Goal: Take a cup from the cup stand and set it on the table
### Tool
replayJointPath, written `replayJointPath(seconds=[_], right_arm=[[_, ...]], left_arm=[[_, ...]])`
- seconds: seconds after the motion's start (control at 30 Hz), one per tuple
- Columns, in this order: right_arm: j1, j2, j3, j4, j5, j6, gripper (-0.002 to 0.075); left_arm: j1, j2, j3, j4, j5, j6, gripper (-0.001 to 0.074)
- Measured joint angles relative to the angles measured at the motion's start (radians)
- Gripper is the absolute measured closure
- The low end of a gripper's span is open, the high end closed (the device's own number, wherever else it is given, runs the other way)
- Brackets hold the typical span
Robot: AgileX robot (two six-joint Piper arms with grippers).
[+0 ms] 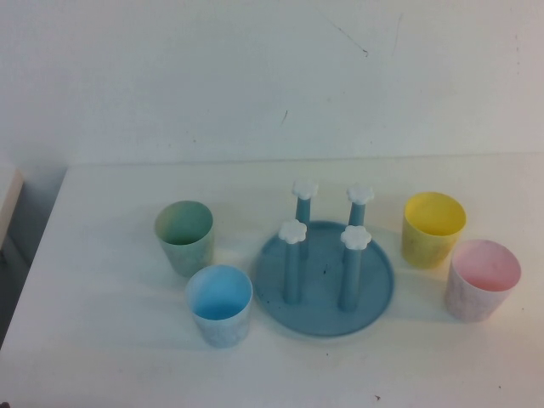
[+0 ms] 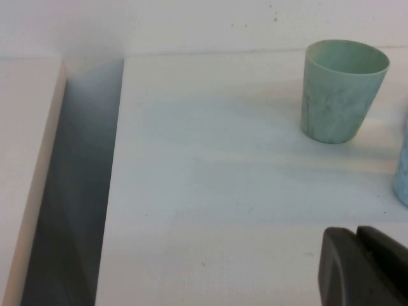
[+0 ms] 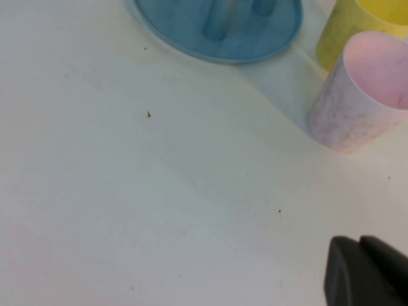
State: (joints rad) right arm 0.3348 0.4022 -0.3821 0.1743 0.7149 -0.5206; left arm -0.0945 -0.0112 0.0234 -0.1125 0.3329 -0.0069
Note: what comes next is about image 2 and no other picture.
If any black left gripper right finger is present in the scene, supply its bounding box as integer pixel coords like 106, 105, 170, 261
356, 225, 408, 306

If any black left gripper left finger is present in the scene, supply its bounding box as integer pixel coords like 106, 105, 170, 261
318, 226, 395, 306

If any blue marbled plastic cup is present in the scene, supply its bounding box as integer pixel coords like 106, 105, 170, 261
391, 97, 408, 207

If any green marbled plastic cup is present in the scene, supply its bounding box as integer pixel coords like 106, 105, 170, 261
300, 38, 391, 145

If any white side table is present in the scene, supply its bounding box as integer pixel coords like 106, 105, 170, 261
0, 57, 67, 306

